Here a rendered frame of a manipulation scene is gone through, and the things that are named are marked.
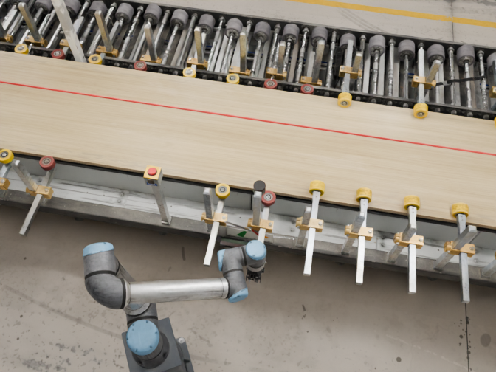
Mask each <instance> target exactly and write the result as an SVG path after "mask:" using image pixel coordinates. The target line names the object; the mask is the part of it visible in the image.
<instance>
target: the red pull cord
mask: <svg viewBox="0 0 496 372"><path fill-rule="evenodd" d="M0 83H6V84H11V85H17V86H26V87H31V88H37V89H46V90H51V91H57V92H66V93H72V94H81V95H86V96H92V97H101V98H106V99H112V100H121V101H126V102H132V103H141V104H146V105H152V106H161V107H166V108H172V109H181V110H186V111H196V112H201V113H207V114H216V115H221V116H227V117H236V118H241V119H247V120H256V121H261V122H267V123H276V124H281V125H291V126H297V127H301V128H311V129H317V130H321V131H331V132H337V133H342V134H351V135H357V136H362V137H371V138H377V139H382V140H391V141H397V142H406V143H411V144H417V145H426V146H432V147H437V148H446V149H452V150H457V151H466V152H472V153H477V154H486V155H492V156H496V154H491V153H486V152H480V151H471V150H466V149H460V148H451V147H446V146H440V145H431V144H426V143H420V142H411V141H405V140H400V139H391V138H385V137H376V136H371V135H365V134H355V133H351V132H345V131H335V130H331V129H325V128H315V127H310V126H305V125H295V124H290V123H281V122H275V121H270V120H260V119H255V118H250V117H240V116H235V115H230V114H220V113H215V112H209V111H200V110H195V109H189V108H180V107H175V106H165V105H160V104H155V103H145V102H140V101H135V100H125V99H120V98H114V97H105V96H100V95H94V94H85V93H80V92H70V91H64V90H60V89H50V88H44V87H39V86H30V85H24V84H19V83H10V82H4V81H0Z"/></svg>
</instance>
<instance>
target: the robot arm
mask: <svg viewBox="0 0 496 372"><path fill-rule="evenodd" d="M217 255H218V267H219V271H221V272H223V276H224V277H223V278H205V279H188V280H155V281H138V282H136V281H135V280H134V279H133V278H132V277H131V276H130V274H129V273H128V272H127V271H126V269H125V268H124V267H123V266H122V264H121V263H120V262H119V261H118V259H117V258H116V256H115V255H114V247H113V245H112V244H110V243H108V242H99V243H94V244H90V245H88V246H87V247H85V248H84V249H83V266H84V278H85V281H84V282H85V287H86V290H87V292H88V293H89V294H90V295H91V297H92V298H93V299H94V300H96V301H97V302H98V303H99V304H101V305H103V306H105V307H107V308H110V309H122V310H123V311H124V312H125V313H126V319H127V327H128V331H127V334H126V342H127V344H128V347H129V348H130V350H131V352H132V356H133V358H134V360H135V361H136V363H137V364H138V365H140V366H142V367H144V368H154V367H156V366H158V365H160V364H162V363H163V362H164V361H165V359H166V358H167V356H168V353H169V350H170V345H169V341H168V338H167V337H166V336H165V334H164V333H162V332H161V331H160V330H159V321H158V315H157V309H156V303H164V302H175V301H186V300H208V299H219V298H222V299H227V298H228V301H229V302H230V303H235V302H238V301H241V300H243V299H245V298H246V297H247V296H248V290H247V289H248V288H247V284H246V281H247V278H248V280H249V281H251V280H254V279H255V282H256V283H258V280H259V281H260V282H261V273H264V270H265V268H264V265H265V264H266V261H265V260H266V247H265V245H264V244H263V243H262V242H261V241H258V240H253V241H250V242H249V243H248V244H247V245H244V246H240V247H233V248H229V249H223V250H220V251H218V253H217ZM243 266H247V268H246V270H247V275H248V276H249V277H248V276H246V280H245V277H244V272H243V268H242V267H243ZM251 278H252V279H251Z"/></svg>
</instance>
